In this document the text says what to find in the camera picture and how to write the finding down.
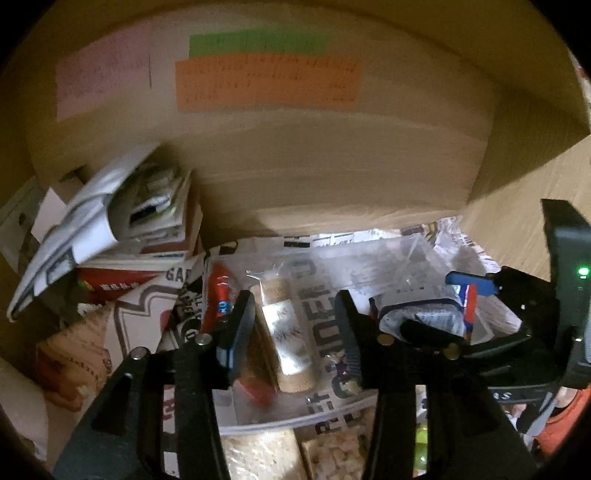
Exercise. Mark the clear plastic container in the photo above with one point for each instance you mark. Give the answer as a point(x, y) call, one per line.
point(323, 277)

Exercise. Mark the clear packet of crackers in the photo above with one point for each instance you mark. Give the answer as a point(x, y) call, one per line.
point(334, 457)

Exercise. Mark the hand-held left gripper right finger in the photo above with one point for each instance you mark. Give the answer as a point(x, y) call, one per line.
point(351, 334)

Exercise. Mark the red snack packet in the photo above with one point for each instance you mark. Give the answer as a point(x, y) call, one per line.
point(220, 295)

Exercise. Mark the orange patterned snack bag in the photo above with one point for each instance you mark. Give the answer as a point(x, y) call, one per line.
point(74, 364)

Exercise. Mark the pink paper label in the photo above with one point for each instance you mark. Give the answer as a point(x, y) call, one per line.
point(99, 76)

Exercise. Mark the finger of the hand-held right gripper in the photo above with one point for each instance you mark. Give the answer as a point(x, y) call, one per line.
point(466, 279)
point(429, 333)

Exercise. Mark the person's orange clothing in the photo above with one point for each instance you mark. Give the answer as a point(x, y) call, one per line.
point(565, 424)

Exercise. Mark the round biscuit roll packet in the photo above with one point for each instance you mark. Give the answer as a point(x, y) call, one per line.
point(288, 323)

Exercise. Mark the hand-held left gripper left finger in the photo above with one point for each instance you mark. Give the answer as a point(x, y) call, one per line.
point(236, 344)

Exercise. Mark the orange paper label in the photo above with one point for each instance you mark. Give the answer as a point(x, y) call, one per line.
point(268, 83)

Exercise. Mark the beige cracker packet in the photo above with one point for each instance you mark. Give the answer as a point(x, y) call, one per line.
point(261, 454)

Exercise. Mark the white plastic bag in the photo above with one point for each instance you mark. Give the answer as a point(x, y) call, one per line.
point(78, 221)

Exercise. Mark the large cardboard box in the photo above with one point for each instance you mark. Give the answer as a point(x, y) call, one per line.
point(286, 138)

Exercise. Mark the green paper label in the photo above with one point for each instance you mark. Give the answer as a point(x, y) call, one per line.
point(258, 43)

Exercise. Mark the red box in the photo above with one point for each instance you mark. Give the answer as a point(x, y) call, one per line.
point(113, 284)

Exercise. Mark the blue white snack packet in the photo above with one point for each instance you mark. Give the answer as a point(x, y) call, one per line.
point(425, 311)

